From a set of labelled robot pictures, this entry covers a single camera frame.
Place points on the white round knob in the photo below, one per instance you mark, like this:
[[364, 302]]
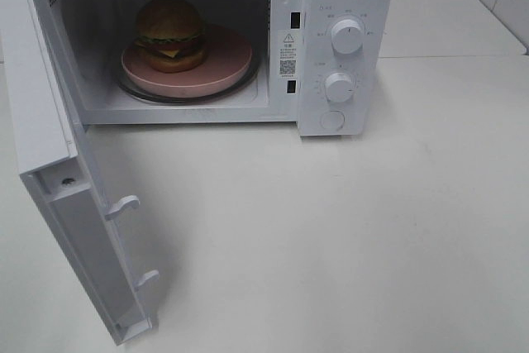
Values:
[[347, 35], [339, 87]]

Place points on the white round door button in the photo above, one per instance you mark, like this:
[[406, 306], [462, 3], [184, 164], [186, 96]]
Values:
[[332, 120]]

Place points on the lower white round knob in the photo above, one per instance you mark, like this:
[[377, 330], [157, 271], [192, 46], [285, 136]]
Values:
[[339, 87]]

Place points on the white microwave door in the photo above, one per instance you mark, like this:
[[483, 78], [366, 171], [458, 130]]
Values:
[[58, 169]]

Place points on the upper white round knob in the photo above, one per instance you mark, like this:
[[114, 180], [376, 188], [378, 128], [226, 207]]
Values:
[[347, 35]]

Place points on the white microwave oven body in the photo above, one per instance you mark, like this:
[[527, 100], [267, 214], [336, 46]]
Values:
[[291, 37]]

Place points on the glass microwave turntable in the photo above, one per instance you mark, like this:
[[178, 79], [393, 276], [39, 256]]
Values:
[[247, 79]]

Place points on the pink round plate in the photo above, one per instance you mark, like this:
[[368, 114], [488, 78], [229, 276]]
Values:
[[217, 61]]

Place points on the toy burger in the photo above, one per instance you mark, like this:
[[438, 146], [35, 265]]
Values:
[[170, 36]]

